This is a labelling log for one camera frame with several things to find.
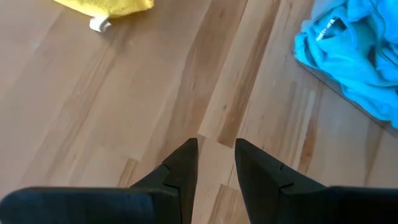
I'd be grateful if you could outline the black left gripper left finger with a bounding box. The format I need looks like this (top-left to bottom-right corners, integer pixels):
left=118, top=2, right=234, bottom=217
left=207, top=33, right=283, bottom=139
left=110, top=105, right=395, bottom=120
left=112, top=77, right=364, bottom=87
left=0, top=138, right=199, bottom=224

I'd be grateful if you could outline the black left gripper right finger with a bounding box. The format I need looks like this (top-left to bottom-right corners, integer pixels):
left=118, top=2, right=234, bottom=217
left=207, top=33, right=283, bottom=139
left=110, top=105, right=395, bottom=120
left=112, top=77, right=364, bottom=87
left=234, top=138, right=398, bottom=224

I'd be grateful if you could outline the teal microfiber towel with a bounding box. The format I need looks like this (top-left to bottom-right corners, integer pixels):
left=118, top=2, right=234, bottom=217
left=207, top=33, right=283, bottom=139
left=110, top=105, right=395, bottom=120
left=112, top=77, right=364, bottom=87
left=294, top=0, right=398, bottom=130

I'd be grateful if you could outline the yellow microfiber towel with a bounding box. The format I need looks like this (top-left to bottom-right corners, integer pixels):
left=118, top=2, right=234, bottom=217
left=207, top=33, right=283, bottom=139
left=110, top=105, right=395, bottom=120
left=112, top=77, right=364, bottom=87
left=52, top=0, right=155, bottom=33

